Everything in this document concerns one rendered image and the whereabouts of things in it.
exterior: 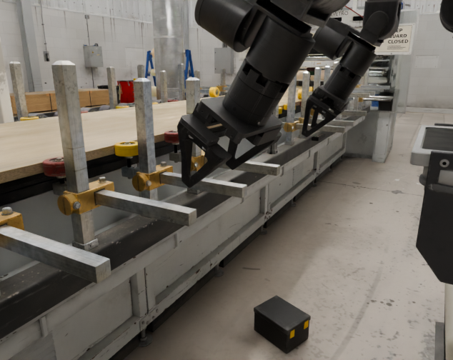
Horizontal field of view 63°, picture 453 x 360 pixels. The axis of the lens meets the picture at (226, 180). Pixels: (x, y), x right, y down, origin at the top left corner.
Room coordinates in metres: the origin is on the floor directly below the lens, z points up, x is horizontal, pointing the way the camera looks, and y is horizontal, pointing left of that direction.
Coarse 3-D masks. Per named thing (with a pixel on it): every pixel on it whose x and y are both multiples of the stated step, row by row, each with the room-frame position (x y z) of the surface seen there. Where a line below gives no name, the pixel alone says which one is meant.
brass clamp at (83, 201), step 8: (96, 184) 0.89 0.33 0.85; (104, 184) 0.89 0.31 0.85; (112, 184) 0.91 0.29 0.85; (64, 192) 0.83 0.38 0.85; (72, 192) 0.83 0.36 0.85; (80, 192) 0.83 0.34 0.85; (88, 192) 0.84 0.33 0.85; (64, 200) 0.81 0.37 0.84; (72, 200) 0.80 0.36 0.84; (80, 200) 0.82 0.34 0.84; (88, 200) 0.84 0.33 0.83; (64, 208) 0.81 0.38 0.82; (72, 208) 0.80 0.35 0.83; (80, 208) 0.82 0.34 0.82; (88, 208) 0.84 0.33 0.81
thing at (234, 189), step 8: (128, 168) 1.14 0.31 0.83; (136, 168) 1.14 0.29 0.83; (128, 176) 1.14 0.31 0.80; (160, 176) 1.07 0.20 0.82; (168, 176) 1.06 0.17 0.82; (176, 176) 1.05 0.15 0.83; (176, 184) 1.05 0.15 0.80; (184, 184) 1.03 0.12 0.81; (200, 184) 1.00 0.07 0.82; (208, 184) 0.99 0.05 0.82; (216, 184) 0.98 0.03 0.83; (224, 184) 0.97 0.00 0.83; (232, 184) 0.97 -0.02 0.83; (240, 184) 0.97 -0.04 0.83; (216, 192) 0.98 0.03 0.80; (224, 192) 0.97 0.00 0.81; (232, 192) 0.95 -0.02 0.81; (240, 192) 0.94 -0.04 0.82
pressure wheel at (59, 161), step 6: (60, 156) 0.97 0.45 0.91; (42, 162) 0.92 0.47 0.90; (48, 162) 0.91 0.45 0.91; (54, 162) 0.91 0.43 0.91; (60, 162) 0.91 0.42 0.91; (48, 168) 0.90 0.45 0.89; (54, 168) 0.90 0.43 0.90; (60, 168) 0.90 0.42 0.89; (48, 174) 0.90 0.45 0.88; (54, 174) 0.90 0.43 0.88; (60, 174) 0.90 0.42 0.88; (60, 180) 0.93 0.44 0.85
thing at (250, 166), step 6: (174, 156) 1.36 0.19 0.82; (180, 156) 1.34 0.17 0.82; (174, 162) 1.37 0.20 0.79; (204, 162) 1.29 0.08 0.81; (246, 162) 1.22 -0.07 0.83; (252, 162) 1.22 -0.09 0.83; (258, 162) 1.22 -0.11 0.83; (228, 168) 1.25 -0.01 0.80; (240, 168) 1.22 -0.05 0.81; (246, 168) 1.21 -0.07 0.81; (252, 168) 1.20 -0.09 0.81; (258, 168) 1.19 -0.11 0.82; (264, 168) 1.18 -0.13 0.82; (270, 168) 1.17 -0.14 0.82; (276, 168) 1.16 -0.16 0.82; (270, 174) 1.17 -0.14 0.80; (276, 174) 1.16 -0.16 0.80
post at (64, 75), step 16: (64, 64) 0.83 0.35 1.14; (64, 80) 0.82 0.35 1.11; (64, 96) 0.82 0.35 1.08; (64, 112) 0.83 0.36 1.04; (80, 112) 0.85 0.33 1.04; (64, 128) 0.83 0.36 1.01; (80, 128) 0.85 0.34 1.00; (64, 144) 0.83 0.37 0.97; (80, 144) 0.84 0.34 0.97; (64, 160) 0.84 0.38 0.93; (80, 160) 0.84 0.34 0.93; (80, 176) 0.83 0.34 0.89; (80, 224) 0.83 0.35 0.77; (80, 240) 0.83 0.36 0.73
